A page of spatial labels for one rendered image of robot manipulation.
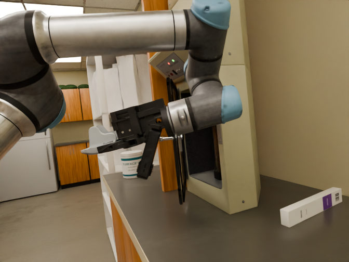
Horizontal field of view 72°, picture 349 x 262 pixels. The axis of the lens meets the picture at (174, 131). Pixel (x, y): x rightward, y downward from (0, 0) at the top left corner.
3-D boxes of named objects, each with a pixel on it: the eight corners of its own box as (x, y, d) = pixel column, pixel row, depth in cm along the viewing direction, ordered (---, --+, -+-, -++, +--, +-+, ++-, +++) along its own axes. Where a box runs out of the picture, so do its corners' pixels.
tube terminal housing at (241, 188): (233, 179, 115) (218, 16, 111) (289, 197, 85) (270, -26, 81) (187, 190, 106) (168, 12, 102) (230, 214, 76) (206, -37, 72)
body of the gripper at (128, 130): (116, 112, 57) (164, 97, 56) (126, 146, 58) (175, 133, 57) (105, 114, 49) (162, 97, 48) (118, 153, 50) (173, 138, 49)
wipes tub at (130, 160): (141, 172, 154) (138, 148, 153) (147, 175, 142) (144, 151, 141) (121, 175, 149) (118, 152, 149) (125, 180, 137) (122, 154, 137)
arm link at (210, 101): (232, 99, 58) (244, 125, 52) (188, 111, 58) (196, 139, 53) (231, 73, 51) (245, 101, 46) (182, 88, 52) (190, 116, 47)
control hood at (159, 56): (175, 83, 103) (173, 60, 103) (216, 65, 73) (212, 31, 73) (150, 84, 99) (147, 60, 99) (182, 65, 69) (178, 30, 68)
